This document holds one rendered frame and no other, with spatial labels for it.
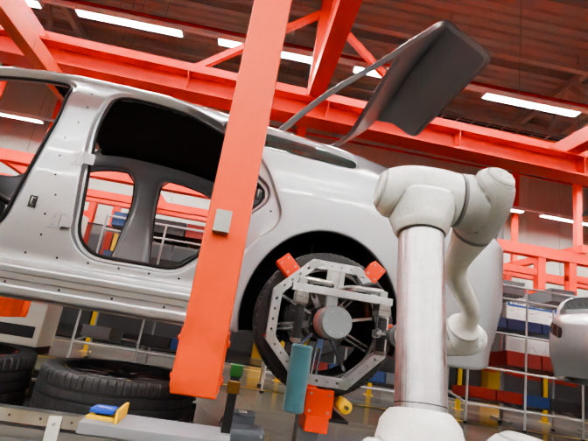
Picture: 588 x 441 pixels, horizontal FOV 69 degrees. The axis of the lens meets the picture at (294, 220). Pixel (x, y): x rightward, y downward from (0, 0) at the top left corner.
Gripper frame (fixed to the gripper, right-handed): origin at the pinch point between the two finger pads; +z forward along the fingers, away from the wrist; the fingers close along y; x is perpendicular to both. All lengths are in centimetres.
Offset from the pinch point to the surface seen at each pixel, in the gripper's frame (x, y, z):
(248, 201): 41, -62, -12
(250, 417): -41, -45, 20
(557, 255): 225, 558, 599
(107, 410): -35, -91, -29
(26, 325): -50, -310, 421
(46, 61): 182, -255, 177
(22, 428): -50, -122, -4
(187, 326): -9, -74, -12
